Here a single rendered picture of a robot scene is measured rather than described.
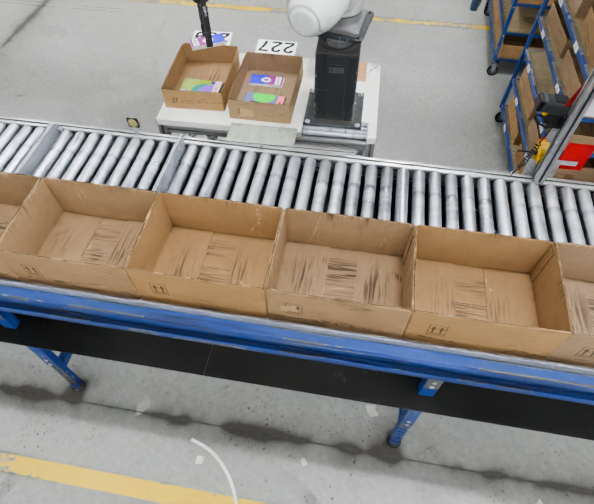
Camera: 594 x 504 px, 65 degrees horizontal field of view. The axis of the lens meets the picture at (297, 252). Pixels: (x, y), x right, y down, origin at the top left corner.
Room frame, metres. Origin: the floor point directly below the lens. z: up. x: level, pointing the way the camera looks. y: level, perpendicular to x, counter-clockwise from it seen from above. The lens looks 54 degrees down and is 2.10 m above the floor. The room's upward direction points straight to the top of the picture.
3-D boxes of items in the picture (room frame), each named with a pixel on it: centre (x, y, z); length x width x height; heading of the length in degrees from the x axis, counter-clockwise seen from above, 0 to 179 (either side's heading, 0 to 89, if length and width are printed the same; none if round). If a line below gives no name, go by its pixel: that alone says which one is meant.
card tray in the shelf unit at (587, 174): (1.92, -1.45, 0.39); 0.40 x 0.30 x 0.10; 170
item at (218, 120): (1.94, 0.10, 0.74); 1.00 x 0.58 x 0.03; 81
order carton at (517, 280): (0.68, -0.52, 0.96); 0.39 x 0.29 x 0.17; 80
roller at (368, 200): (1.18, -0.28, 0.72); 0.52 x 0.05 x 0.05; 170
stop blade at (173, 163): (1.33, 0.52, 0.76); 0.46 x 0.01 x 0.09; 170
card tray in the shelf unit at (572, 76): (1.91, -1.46, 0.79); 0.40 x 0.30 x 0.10; 171
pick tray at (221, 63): (1.98, 0.44, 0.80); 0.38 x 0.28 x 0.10; 173
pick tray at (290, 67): (1.89, 0.13, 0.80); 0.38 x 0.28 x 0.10; 170
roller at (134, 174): (1.35, 0.68, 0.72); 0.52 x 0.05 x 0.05; 170
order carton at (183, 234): (0.82, 0.26, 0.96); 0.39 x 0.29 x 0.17; 80
